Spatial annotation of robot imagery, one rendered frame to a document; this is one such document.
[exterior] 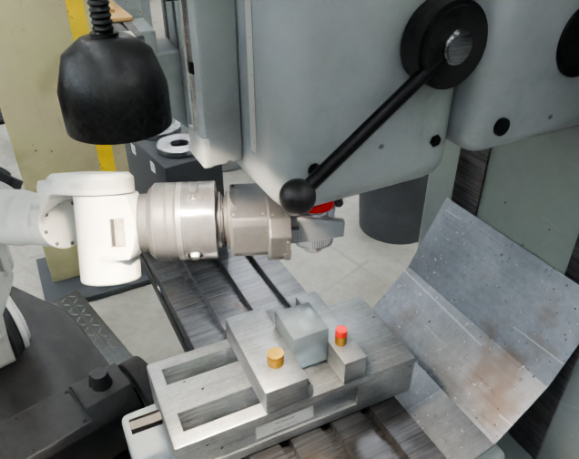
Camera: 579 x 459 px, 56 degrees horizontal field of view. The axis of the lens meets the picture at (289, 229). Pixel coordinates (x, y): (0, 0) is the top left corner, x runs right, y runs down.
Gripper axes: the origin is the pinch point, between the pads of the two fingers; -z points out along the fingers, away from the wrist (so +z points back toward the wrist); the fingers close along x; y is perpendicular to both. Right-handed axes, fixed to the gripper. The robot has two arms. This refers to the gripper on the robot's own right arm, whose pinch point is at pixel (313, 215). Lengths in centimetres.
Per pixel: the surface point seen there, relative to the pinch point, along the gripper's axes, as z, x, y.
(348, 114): -0.9, -10.3, -16.2
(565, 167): -35.9, 9.9, 0.2
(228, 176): 15, 248, 125
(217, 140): 10.2, -6.1, -12.3
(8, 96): 90, 149, 37
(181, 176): 19.0, 41.0, 15.7
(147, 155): 26, 47, 14
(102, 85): 16.4, -18.6, -21.8
